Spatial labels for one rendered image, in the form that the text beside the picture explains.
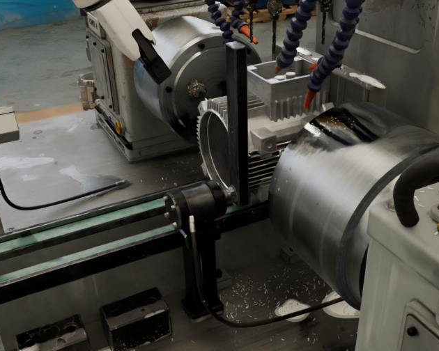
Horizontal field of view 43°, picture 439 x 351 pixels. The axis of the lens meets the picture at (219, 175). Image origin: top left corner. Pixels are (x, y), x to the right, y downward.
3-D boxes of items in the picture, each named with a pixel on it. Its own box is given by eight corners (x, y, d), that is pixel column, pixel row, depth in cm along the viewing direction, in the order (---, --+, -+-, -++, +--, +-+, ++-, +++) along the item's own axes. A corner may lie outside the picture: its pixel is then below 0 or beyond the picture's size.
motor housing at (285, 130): (283, 153, 119) (286, 67, 109) (337, 193, 104) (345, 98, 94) (198, 176, 111) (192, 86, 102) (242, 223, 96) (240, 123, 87)
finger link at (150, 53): (116, 17, 84) (122, 30, 90) (150, 55, 84) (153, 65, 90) (122, 12, 85) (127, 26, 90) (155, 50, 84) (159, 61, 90)
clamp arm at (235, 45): (243, 195, 90) (241, 39, 78) (253, 203, 88) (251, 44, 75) (224, 200, 89) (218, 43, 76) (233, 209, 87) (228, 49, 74)
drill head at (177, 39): (205, 89, 155) (201, -4, 142) (274, 138, 126) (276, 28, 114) (119, 107, 145) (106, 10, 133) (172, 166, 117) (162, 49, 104)
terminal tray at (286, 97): (297, 91, 108) (297, 55, 104) (329, 110, 99) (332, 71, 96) (242, 104, 103) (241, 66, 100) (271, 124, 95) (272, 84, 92)
